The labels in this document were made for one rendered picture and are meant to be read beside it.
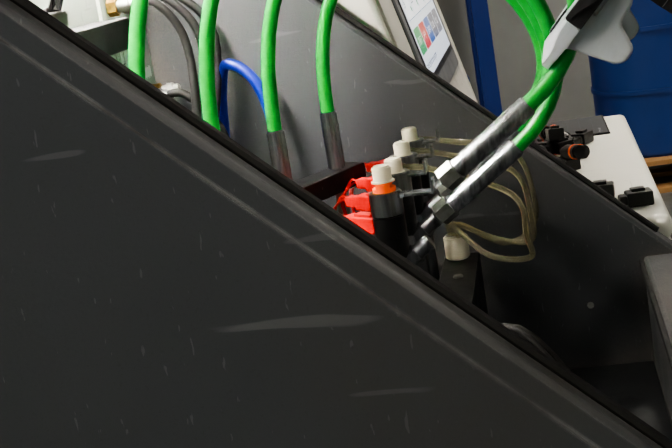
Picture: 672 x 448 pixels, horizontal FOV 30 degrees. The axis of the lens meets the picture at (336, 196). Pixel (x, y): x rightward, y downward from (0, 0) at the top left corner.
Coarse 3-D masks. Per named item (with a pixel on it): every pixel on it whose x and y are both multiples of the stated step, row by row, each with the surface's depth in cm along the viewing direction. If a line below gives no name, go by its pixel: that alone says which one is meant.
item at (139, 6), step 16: (144, 0) 104; (144, 16) 105; (144, 32) 105; (128, 48) 106; (144, 48) 106; (128, 64) 106; (144, 64) 106; (560, 64) 100; (544, 80) 101; (560, 80) 101; (528, 96) 101; (544, 96) 101
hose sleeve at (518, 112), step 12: (516, 108) 101; (528, 108) 101; (504, 120) 102; (516, 120) 101; (492, 132) 102; (504, 132) 102; (468, 144) 103; (480, 144) 102; (492, 144) 102; (456, 156) 103; (468, 156) 103; (480, 156) 102; (456, 168) 103; (468, 168) 103
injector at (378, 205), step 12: (372, 192) 106; (396, 192) 104; (372, 204) 105; (384, 204) 104; (396, 204) 104; (372, 216) 105; (384, 216) 104; (396, 216) 105; (384, 228) 105; (396, 228) 105; (384, 240) 105; (396, 240) 105; (408, 240) 106; (420, 240) 105; (408, 252) 106; (420, 252) 105
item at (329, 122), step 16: (336, 0) 126; (512, 0) 123; (320, 16) 127; (320, 32) 127; (528, 32) 124; (320, 48) 127; (320, 64) 127; (320, 80) 128; (320, 96) 128; (336, 112) 129; (336, 128) 129; (336, 144) 129; (336, 160) 129
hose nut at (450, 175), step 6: (450, 162) 104; (438, 168) 104; (444, 168) 103; (450, 168) 103; (438, 174) 104; (444, 174) 103; (450, 174) 103; (456, 174) 103; (444, 180) 103; (450, 180) 103; (456, 180) 103; (462, 180) 104; (450, 186) 103; (456, 186) 104
